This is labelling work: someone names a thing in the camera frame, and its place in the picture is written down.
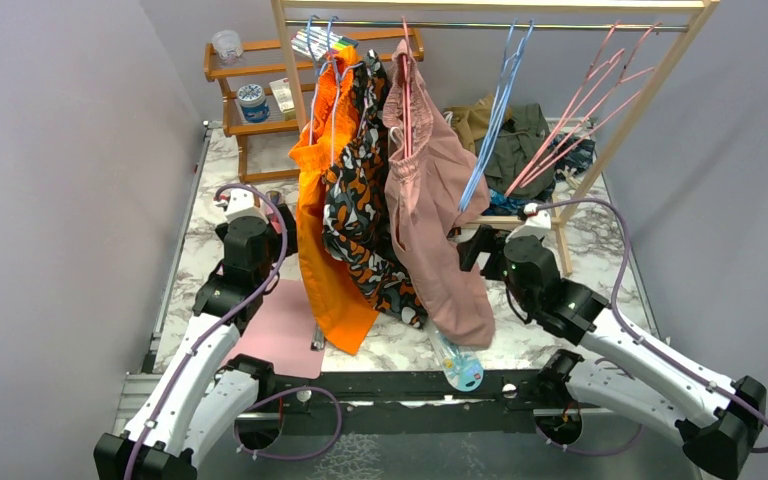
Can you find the blue patterned shorts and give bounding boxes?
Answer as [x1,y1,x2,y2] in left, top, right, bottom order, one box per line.
[483,186,554,216]

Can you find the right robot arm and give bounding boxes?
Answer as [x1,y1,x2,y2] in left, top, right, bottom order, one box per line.
[457,225,767,479]

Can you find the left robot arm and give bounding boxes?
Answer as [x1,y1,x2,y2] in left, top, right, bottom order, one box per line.
[93,204,297,479]

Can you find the camouflage patterned shorts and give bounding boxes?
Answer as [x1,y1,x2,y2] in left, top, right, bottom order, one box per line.
[323,50,427,329]

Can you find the pink shorts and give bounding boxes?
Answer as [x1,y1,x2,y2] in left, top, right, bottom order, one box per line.
[383,41,496,349]

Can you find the orange shorts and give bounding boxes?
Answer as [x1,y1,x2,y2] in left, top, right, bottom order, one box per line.
[289,63,378,355]

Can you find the hanger holding pink shorts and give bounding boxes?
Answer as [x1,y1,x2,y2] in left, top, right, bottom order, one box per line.
[401,17,414,158]

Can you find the pink mat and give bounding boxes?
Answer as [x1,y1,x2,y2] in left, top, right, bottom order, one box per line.
[223,280,324,379]

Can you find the olive green garment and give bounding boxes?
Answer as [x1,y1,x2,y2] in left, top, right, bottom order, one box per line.
[484,103,551,194]

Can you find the dark navy patterned garment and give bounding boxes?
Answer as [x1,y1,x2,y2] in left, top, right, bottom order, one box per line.
[550,134,596,182]

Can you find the blue lidded jar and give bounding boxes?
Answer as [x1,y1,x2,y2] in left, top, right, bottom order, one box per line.
[237,84,270,123]

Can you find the tan garment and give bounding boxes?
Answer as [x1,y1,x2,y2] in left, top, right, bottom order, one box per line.
[443,93,517,157]

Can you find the small cardboard box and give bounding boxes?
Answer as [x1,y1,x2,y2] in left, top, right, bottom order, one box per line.
[269,78,296,120]

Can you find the wooden shelf unit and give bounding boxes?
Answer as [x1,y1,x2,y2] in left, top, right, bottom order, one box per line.
[203,28,425,183]

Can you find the marker pen pack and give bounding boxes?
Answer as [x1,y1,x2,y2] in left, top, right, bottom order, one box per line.
[291,26,359,61]

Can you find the clear plastic cup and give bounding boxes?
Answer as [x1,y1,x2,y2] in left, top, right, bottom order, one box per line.
[211,29,244,66]

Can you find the wooden clothes rack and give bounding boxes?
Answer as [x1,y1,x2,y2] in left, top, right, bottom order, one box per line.
[272,0,719,276]

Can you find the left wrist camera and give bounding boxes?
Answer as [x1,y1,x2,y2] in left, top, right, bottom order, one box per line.
[224,188,268,223]

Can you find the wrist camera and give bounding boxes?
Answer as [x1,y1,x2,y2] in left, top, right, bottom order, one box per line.
[507,203,552,241]
[224,188,268,223]

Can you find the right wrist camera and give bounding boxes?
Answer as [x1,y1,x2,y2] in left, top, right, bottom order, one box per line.
[507,203,552,241]

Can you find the blue wire hanger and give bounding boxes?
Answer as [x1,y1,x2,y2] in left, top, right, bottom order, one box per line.
[458,19,535,212]

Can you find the pink wire hanger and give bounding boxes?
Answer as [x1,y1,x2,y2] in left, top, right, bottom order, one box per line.
[504,22,662,197]

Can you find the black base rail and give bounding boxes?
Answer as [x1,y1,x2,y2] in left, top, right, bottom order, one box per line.
[234,369,573,442]

